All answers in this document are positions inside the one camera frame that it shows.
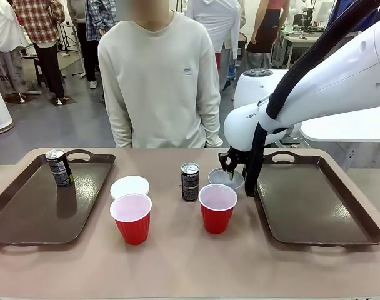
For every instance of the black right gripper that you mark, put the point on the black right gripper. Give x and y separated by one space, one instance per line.
238 156

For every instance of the grey bowl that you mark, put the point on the grey bowl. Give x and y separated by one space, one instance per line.
217 179

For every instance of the black drink can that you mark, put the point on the black drink can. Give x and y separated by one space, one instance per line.
190 184
60 172

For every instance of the red plastic cup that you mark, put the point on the red plastic cup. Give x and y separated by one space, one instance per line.
216 218
132 228

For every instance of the white bowl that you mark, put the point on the white bowl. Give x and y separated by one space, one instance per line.
129 185

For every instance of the person's right forearm cream sleeve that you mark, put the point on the person's right forearm cream sleeve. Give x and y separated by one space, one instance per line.
121 128

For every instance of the person's left forearm cream sleeve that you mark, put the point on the person's left forearm cream sleeve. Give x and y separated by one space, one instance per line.
213 128

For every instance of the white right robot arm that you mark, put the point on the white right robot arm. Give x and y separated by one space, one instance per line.
333 81

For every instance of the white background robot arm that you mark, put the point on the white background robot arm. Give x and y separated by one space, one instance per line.
304 14

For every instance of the black bag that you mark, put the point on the black bag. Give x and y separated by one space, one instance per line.
291 143

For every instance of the brown plastic serving tray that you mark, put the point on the brown plastic serving tray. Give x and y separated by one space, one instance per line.
27 212
302 212

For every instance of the person in cream sweatshirt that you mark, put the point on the person in cream sweatshirt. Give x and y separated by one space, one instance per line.
158 78

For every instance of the white side table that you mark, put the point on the white side table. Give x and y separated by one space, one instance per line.
349 125

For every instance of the person in dark apron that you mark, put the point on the person in dark apron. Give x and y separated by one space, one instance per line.
265 34

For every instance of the person in pale long shirt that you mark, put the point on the person in pale long shirt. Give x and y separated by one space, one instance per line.
221 25

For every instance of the grey workbench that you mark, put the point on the grey workbench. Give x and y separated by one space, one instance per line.
297 42

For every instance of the person in black trousers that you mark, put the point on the person in black trousers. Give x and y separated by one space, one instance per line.
90 59

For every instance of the person in blue jacket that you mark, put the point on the person in blue jacket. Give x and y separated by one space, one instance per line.
341 12

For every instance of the black tripod stand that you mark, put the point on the black tripod stand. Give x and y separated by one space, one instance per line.
73 47

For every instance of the person in blue plaid shirt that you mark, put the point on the person in blue plaid shirt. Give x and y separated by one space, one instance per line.
96 18

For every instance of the black floor mat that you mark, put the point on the black floor mat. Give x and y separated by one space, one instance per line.
37 100

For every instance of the person in red plaid shirt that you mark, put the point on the person in red plaid shirt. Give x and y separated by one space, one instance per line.
37 18

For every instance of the person in white shirt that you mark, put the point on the person in white shirt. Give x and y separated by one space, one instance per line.
2 31

